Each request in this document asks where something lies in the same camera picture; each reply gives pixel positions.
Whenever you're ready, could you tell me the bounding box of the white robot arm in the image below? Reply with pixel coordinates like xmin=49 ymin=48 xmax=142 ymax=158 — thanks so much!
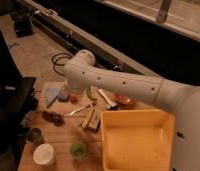
xmin=64 ymin=50 xmax=200 ymax=171

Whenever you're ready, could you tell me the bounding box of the blue sponge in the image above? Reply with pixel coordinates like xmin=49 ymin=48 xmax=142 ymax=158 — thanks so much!
xmin=58 ymin=94 xmax=68 ymax=102

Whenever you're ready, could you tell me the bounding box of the green plastic cup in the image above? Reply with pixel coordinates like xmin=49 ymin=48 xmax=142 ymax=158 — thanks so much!
xmin=70 ymin=141 xmax=86 ymax=159

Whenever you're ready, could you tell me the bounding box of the green chili pepper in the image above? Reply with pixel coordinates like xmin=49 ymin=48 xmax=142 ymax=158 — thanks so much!
xmin=86 ymin=86 xmax=97 ymax=101

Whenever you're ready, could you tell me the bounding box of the yellow plastic bin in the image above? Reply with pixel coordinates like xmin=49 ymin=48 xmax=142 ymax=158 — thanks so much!
xmin=101 ymin=109 xmax=175 ymax=171

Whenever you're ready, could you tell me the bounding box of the orange round fruit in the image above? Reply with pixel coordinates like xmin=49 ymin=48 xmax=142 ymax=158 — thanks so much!
xmin=68 ymin=93 xmax=78 ymax=103

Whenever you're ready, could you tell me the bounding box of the black box on floor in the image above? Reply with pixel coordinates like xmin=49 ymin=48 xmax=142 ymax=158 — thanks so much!
xmin=14 ymin=15 xmax=33 ymax=38

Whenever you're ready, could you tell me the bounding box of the dark red grape bunch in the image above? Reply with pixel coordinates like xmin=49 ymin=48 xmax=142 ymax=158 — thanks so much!
xmin=42 ymin=111 xmax=64 ymax=127

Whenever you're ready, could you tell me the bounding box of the metal cup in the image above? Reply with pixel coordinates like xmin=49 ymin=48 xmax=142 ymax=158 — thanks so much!
xmin=26 ymin=128 xmax=44 ymax=145

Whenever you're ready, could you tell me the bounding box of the red bowl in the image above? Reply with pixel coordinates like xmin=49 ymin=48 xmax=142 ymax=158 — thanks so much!
xmin=115 ymin=94 xmax=136 ymax=105

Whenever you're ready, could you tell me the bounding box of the light blue folded cloth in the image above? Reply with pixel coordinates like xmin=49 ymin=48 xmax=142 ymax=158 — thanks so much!
xmin=45 ymin=87 xmax=59 ymax=108

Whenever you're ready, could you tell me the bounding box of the white cup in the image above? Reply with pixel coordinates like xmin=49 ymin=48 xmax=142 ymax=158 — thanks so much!
xmin=33 ymin=143 xmax=55 ymax=166

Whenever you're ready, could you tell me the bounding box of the white handled spoon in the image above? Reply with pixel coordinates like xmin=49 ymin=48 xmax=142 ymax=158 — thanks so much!
xmin=96 ymin=88 xmax=118 ymax=110

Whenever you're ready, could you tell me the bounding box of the black equipment at left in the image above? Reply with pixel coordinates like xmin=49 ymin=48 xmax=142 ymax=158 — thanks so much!
xmin=0 ymin=77 xmax=38 ymax=155

